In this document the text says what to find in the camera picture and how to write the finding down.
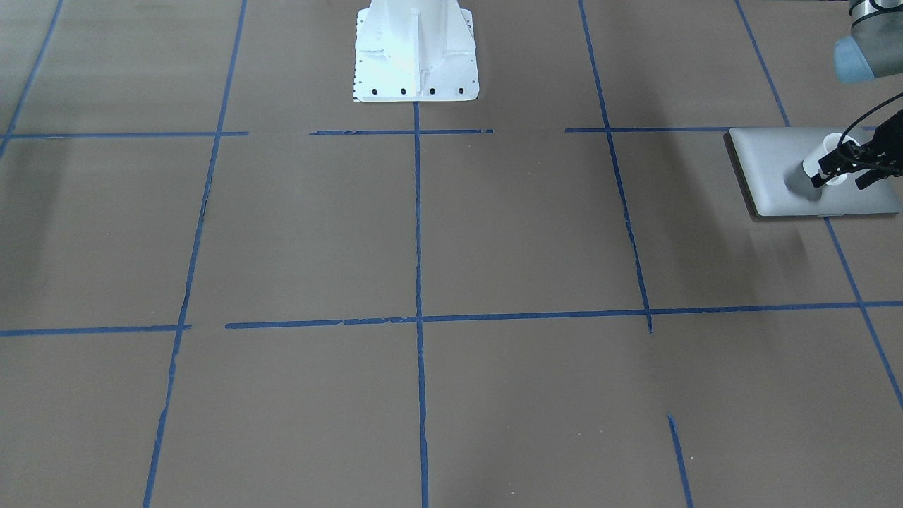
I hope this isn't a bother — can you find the grey closed laptop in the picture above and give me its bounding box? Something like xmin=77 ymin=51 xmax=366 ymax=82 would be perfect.
xmin=726 ymin=126 xmax=901 ymax=218

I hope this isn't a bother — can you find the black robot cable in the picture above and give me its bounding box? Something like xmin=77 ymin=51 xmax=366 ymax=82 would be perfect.
xmin=837 ymin=92 xmax=903 ymax=174

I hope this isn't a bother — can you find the white ceramic mug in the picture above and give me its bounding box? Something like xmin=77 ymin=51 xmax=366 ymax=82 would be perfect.
xmin=802 ymin=133 xmax=860 ymax=189

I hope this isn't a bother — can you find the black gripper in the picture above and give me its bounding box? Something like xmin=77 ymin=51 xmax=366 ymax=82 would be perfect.
xmin=810 ymin=126 xmax=902 ymax=190

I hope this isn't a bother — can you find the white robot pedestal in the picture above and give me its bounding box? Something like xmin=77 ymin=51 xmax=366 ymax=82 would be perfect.
xmin=352 ymin=1 xmax=480 ymax=102

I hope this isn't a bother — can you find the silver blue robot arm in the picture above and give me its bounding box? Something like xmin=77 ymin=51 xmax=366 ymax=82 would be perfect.
xmin=810 ymin=1 xmax=902 ymax=190

